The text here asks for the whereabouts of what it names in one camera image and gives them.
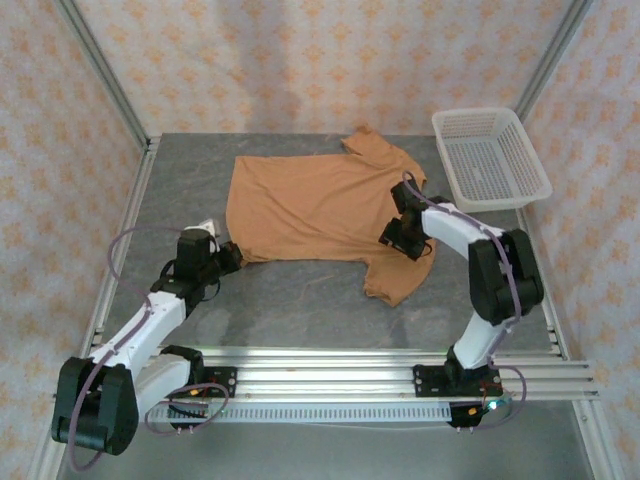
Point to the orange-tan t-shirt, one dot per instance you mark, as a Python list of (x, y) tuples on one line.
[(310, 210)]

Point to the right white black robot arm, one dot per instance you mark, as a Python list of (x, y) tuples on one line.
[(447, 225)]

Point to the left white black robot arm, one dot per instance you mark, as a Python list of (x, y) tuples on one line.
[(145, 330)]

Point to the white perforated plastic basket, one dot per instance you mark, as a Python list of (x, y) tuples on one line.
[(492, 160)]

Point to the aluminium table side rail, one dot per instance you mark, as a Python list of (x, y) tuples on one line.
[(547, 320), (125, 220)]

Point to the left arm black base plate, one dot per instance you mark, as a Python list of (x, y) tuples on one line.
[(225, 382)]

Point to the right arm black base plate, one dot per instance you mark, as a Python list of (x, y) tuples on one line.
[(430, 382)]

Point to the aluminium mounting rail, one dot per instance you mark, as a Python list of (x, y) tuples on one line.
[(325, 380)]

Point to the aluminium frame post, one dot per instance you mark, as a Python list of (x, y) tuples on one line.
[(100, 65), (550, 55)]

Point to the aluminium frame leg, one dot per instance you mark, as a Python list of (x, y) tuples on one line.
[(42, 460), (595, 440)]

